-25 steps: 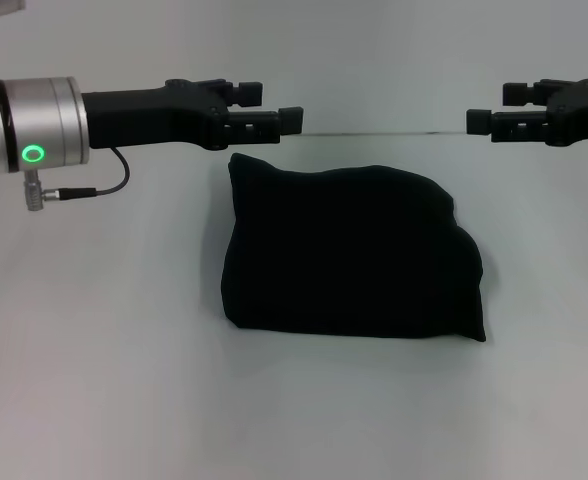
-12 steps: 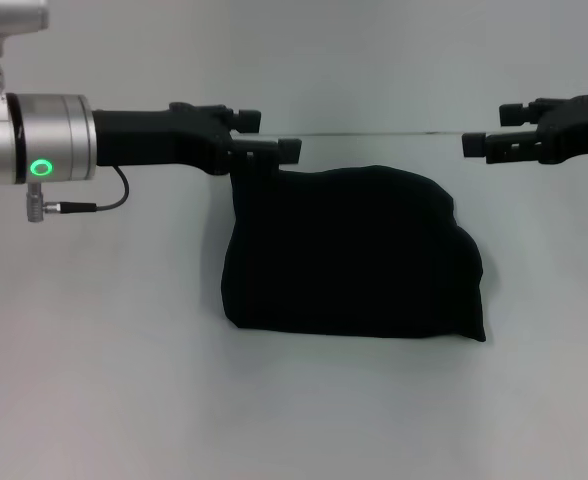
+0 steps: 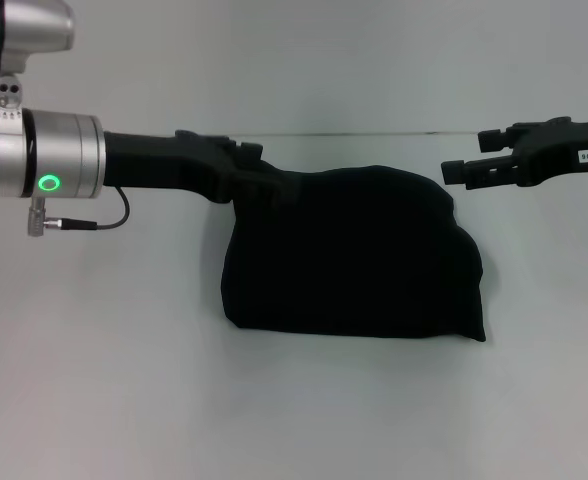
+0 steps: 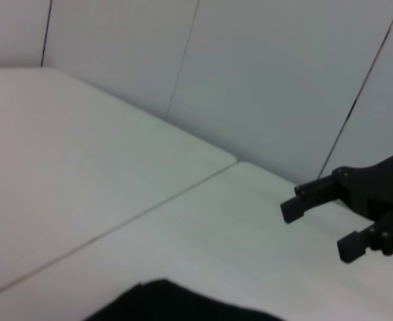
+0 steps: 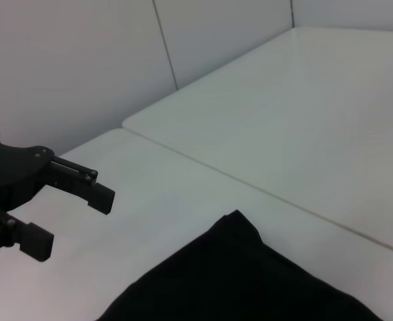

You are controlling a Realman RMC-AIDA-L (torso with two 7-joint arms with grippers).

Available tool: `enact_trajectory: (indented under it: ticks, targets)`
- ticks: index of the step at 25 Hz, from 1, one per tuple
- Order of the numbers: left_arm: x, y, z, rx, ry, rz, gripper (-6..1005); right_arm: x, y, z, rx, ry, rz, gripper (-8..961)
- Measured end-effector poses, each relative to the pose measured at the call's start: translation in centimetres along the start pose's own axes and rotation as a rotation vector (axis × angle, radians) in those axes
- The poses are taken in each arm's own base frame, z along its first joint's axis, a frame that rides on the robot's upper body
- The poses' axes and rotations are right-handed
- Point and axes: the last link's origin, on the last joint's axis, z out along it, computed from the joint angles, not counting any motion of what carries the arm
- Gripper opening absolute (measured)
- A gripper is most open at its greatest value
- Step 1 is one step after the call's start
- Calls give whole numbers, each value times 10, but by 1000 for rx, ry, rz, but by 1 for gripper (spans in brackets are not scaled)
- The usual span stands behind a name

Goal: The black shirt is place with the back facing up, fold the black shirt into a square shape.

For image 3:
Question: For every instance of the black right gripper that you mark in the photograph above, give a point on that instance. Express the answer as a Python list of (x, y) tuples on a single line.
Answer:
[(564, 150)]

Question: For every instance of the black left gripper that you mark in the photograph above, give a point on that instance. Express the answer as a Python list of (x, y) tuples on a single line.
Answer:
[(164, 162)]

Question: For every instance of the black T-shirt with FREE print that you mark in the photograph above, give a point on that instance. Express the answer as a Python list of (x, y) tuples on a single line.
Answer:
[(354, 260)]

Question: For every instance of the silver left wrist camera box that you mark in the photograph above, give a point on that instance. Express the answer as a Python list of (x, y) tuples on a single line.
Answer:
[(29, 35)]

